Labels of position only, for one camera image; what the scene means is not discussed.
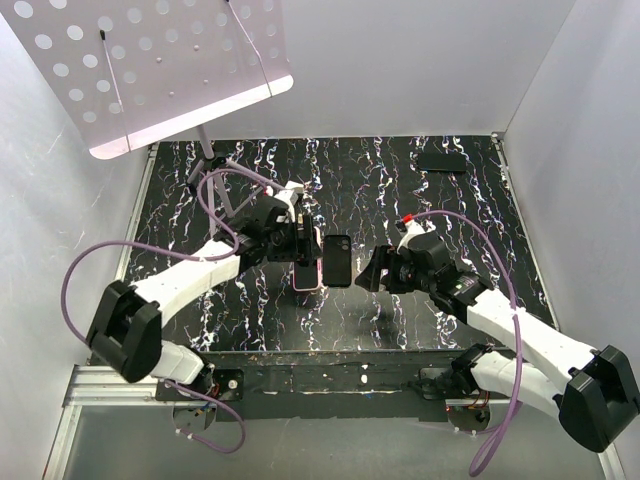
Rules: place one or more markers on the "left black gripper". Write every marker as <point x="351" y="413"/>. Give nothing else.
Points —
<point x="306" y="248"/>

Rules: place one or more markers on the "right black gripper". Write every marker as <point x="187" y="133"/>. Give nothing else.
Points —
<point x="385" y="258"/>

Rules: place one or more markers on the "bare black phone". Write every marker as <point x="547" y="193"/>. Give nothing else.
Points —
<point x="442" y="162"/>

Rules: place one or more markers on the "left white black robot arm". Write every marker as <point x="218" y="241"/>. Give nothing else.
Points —
<point x="126" y="332"/>

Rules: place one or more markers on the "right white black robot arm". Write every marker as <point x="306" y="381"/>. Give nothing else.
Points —
<point x="592" y="392"/>

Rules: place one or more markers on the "music stand tripod pole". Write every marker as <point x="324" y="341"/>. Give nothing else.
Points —
<point x="207" y="180"/>

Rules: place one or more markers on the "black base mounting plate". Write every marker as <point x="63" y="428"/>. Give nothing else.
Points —
<point x="430" y="381"/>

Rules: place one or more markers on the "perforated music stand desk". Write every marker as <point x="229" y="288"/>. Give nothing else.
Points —
<point x="131" y="73"/>

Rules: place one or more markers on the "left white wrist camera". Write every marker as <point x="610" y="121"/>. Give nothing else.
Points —
<point x="291" y="193"/>

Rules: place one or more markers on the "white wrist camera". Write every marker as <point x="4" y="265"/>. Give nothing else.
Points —
<point x="291" y="193"/>
<point x="408" y="228"/>

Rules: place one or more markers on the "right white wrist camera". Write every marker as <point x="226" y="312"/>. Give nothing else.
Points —
<point x="408" y="228"/>

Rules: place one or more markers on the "left aluminium side rail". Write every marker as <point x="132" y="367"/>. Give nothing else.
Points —
<point x="126" y="260"/>

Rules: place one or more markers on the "aluminium side rail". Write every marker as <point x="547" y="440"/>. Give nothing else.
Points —
<point x="126" y="260"/>
<point x="498" y="140"/>

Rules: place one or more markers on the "right aluminium side rail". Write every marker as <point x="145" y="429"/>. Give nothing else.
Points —
<point x="498" y="140"/>

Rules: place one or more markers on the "aluminium front rail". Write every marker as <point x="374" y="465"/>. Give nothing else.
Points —
<point x="100" y="385"/>

